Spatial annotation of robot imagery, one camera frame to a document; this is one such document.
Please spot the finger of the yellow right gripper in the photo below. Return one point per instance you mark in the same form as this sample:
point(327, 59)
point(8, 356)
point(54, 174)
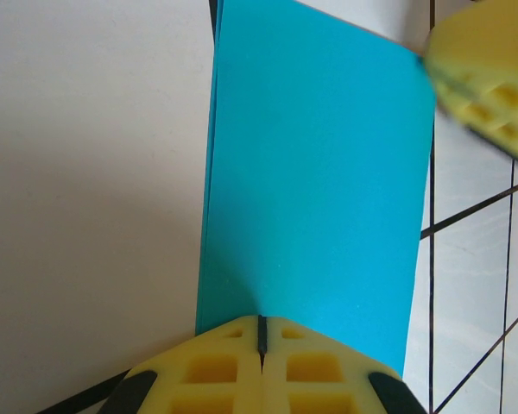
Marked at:
point(492, 43)
point(483, 112)

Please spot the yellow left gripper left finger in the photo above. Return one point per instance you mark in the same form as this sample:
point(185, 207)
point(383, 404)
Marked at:
point(246, 379)

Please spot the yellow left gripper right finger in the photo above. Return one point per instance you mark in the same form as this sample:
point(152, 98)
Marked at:
point(278, 379)

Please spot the blue paper sheet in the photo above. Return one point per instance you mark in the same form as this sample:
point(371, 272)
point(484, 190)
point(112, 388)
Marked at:
point(311, 172)

